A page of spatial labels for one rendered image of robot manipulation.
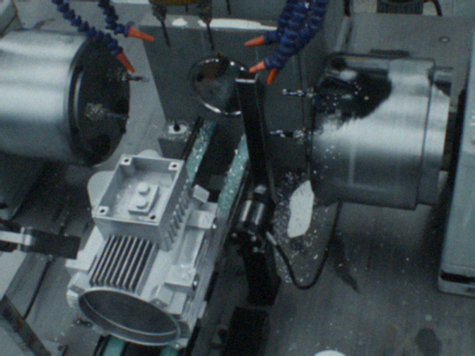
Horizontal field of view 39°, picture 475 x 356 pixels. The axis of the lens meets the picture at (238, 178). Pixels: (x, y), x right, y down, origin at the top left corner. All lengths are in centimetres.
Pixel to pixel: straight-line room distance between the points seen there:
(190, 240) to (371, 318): 38
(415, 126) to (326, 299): 38
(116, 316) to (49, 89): 40
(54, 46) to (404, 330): 78
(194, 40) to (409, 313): 61
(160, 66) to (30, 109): 26
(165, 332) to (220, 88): 48
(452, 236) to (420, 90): 24
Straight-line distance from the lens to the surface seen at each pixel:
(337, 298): 121
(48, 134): 121
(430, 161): 102
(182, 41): 124
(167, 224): 94
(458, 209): 105
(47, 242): 76
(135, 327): 107
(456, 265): 117
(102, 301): 106
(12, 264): 107
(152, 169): 101
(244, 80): 92
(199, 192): 101
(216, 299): 116
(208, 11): 102
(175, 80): 131
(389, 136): 101
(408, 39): 171
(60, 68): 119
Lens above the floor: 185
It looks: 48 degrees down
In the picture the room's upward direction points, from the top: 11 degrees counter-clockwise
